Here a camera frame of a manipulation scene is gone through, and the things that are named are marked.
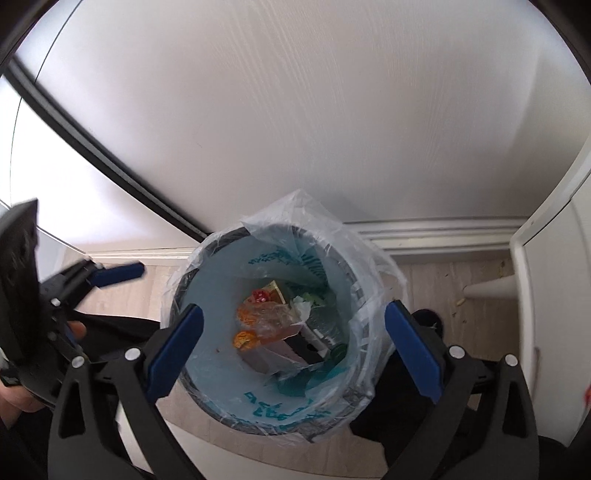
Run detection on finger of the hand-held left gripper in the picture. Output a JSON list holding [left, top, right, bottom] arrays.
[[57, 259, 146, 308]]

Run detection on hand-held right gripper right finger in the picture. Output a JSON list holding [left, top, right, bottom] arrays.
[[383, 299, 539, 480]]

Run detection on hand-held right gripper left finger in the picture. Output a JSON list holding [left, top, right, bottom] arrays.
[[46, 303, 208, 480]]

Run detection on trash bin with plastic liner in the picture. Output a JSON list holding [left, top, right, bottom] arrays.
[[164, 188, 409, 435]]

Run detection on orange peel pieces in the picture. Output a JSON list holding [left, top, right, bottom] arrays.
[[236, 300, 262, 325]]

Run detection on clear plastic bag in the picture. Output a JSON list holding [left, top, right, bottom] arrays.
[[249, 302, 305, 352]]

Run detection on grey round trash bin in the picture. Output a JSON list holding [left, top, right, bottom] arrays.
[[159, 220, 402, 437]]

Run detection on person's left hand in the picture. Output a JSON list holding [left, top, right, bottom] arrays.
[[0, 320, 88, 428]]

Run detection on black door frame strip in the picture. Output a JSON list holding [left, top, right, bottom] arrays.
[[4, 58, 220, 243]]

